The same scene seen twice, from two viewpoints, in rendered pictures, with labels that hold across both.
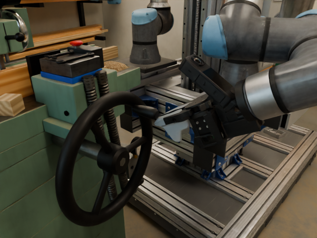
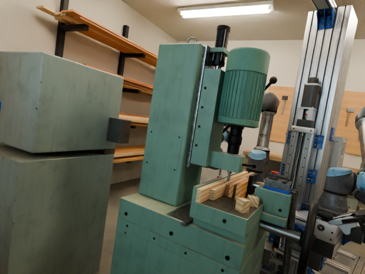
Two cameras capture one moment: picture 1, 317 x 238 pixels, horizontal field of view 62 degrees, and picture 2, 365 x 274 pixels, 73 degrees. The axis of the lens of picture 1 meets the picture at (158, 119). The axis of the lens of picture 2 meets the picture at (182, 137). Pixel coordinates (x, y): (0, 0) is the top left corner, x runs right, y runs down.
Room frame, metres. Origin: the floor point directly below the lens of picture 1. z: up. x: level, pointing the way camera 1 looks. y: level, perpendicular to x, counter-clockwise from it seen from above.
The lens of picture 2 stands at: (-0.42, 0.64, 1.19)
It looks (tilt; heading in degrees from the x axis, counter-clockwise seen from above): 4 degrees down; 359
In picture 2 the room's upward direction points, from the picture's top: 9 degrees clockwise
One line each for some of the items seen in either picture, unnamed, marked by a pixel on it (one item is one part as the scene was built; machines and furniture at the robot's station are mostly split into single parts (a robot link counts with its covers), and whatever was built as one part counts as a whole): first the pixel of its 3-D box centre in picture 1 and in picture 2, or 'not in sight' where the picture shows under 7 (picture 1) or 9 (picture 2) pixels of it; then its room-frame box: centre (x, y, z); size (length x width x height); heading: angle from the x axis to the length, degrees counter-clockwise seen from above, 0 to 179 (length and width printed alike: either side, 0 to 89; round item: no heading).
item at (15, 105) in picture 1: (9, 104); (252, 200); (0.51, 0.31, 0.92); 0.04 x 0.04 x 0.03; 83
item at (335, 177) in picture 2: not in sight; (339, 179); (0.94, -0.30, 0.98); 0.13 x 0.12 x 0.14; 70
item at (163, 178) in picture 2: not in sight; (178, 124); (0.79, 0.64, 1.16); 0.22 x 0.22 x 0.72; 59
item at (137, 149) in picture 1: (137, 148); (276, 243); (0.76, 0.07, 0.65); 0.06 x 0.04 x 0.08; 149
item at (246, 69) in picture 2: not in sight; (243, 89); (0.64, 0.39, 1.35); 0.18 x 0.18 x 0.31
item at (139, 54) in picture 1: (145, 50); (253, 175); (1.28, 0.06, 0.87); 0.15 x 0.15 x 0.10
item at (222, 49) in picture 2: not in sight; (219, 46); (0.72, 0.51, 1.53); 0.08 x 0.08 x 0.17; 59
